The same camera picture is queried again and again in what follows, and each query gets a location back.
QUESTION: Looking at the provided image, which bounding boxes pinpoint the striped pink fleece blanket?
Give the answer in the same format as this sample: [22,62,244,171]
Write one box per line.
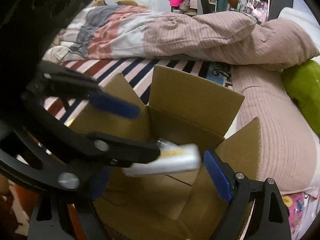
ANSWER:
[62,57,232,104]

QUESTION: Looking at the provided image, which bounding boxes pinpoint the brown plush toy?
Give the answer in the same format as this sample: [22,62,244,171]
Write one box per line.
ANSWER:
[227,0,239,9]

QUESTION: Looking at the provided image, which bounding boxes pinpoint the white plastic package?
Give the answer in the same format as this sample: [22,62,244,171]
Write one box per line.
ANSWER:
[122,138,202,177]

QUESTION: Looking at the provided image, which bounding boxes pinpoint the pink grey patchwork duvet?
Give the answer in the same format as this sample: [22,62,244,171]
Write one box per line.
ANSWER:
[43,5,319,71]

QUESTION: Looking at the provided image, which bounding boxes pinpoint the brown cardboard box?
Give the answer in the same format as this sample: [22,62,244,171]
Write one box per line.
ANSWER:
[70,66,260,239]

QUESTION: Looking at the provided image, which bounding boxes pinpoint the pink ribbed pillow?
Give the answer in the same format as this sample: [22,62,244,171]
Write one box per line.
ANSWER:
[231,66,319,194]

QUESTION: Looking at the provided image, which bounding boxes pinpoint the green plush pillow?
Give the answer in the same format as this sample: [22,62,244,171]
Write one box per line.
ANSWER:
[281,60,319,134]

